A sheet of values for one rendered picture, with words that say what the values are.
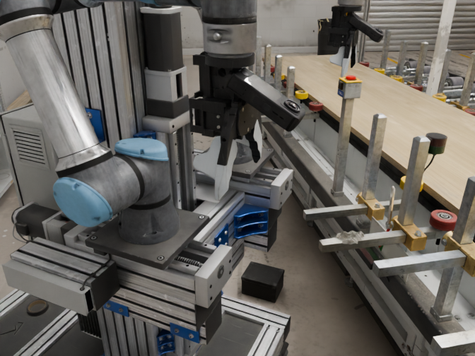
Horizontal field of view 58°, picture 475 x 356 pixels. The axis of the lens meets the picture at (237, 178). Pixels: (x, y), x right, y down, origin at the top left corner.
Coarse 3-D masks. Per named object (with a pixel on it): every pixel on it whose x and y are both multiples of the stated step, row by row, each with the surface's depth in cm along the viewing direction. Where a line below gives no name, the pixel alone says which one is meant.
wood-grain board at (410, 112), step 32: (288, 64) 346; (320, 64) 346; (320, 96) 264; (384, 96) 264; (416, 96) 264; (352, 128) 215; (416, 128) 213; (448, 128) 213; (448, 160) 178; (448, 192) 153
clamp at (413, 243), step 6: (396, 216) 145; (396, 222) 142; (396, 228) 142; (402, 228) 138; (408, 228) 138; (414, 228) 138; (408, 234) 136; (408, 240) 136; (414, 240) 133; (420, 240) 134; (408, 246) 136; (414, 246) 135; (420, 246) 135
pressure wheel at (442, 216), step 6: (438, 210) 141; (444, 210) 141; (432, 216) 138; (438, 216) 138; (444, 216) 138; (450, 216) 138; (456, 216) 138; (432, 222) 138; (438, 222) 136; (444, 222) 135; (450, 222) 135; (438, 228) 137; (444, 228) 136; (450, 228) 136; (438, 240) 142
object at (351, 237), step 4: (344, 232) 134; (348, 232) 136; (352, 232) 134; (356, 232) 136; (360, 232) 135; (336, 236) 135; (340, 236) 134; (344, 236) 134; (348, 236) 134; (352, 236) 134; (356, 236) 133; (360, 236) 135; (344, 240) 132; (348, 240) 131; (352, 240) 132; (356, 240) 133
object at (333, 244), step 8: (384, 232) 138; (392, 232) 138; (400, 232) 138; (424, 232) 138; (432, 232) 138; (440, 232) 139; (320, 240) 134; (328, 240) 134; (336, 240) 134; (360, 240) 134; (368, 240) 134; (376, 240) 135; (384, 240) 136; (392, 240) 136; (400, 240) 137; (320, 248) 134; (328, 248) 132; (336, 248) 133; (344, 248) 134; (352, 248) 134
